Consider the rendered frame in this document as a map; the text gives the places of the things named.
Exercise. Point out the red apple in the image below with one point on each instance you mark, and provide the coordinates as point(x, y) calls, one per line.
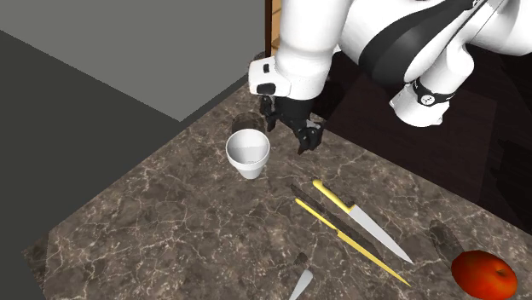
point(484, 276)

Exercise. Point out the white cup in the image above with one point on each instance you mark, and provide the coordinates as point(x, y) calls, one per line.
point(248, 153)

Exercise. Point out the brown wooden frame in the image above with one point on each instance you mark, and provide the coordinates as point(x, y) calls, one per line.
point(268, 25)

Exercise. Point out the dark robot stand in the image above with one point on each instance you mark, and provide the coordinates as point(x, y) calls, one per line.
point(436, 158)

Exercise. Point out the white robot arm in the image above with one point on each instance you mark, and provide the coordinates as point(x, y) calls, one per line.
point(307, 50)

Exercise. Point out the thin yellow knife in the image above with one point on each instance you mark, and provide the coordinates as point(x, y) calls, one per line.
point(353, 243)

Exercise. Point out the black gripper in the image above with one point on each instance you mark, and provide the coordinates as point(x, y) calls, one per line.
point(293, 109)

